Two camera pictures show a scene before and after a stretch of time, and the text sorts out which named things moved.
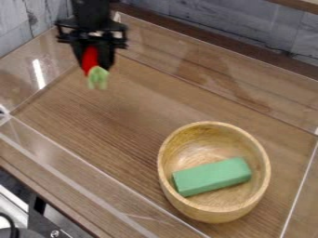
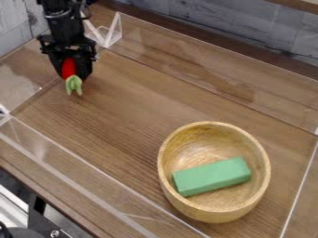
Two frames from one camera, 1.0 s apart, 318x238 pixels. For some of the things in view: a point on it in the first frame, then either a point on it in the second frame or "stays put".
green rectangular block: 207,176 stays put
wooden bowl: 213,172 stays put
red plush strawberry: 96,73 → 72,80
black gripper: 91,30 → 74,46
